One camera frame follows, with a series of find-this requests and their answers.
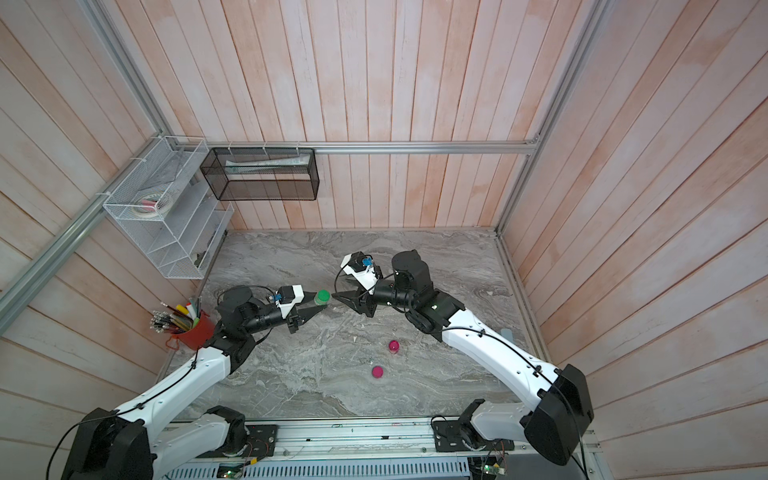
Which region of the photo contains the green paint jar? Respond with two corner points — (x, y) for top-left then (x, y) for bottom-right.
(314, 290), (331, 305)

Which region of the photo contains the white wire shelf rack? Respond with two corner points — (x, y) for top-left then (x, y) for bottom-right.
(104, 136), (233, 280)

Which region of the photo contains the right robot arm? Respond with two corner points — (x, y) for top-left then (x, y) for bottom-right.
(333, 250), (594, 466)

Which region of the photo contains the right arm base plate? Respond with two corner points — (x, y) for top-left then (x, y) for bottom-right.
(430, 416), (515, 452)

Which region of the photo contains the black mesh wall basket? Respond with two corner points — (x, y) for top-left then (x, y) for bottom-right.
(200, 147), (320, 202)

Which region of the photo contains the tape roll on shelf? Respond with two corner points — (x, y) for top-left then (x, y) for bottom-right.
(130, 193), (170, 219)

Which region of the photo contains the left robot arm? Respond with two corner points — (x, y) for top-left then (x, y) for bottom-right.
(62, 285), (331, 479)

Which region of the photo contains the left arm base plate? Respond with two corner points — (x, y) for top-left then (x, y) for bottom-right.
(198, 424), (279, 460)

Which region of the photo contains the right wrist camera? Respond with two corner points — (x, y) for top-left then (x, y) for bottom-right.
(341, 252), (381, 291)

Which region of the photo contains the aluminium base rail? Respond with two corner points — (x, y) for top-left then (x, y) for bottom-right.
(103, 412), (603, 466)

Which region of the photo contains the bundle of pencils and pens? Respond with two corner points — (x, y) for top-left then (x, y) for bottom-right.
(149, 303), (200, 335)

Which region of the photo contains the red pencil cup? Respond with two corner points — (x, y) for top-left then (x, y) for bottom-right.
(166, 311), (215, 350)

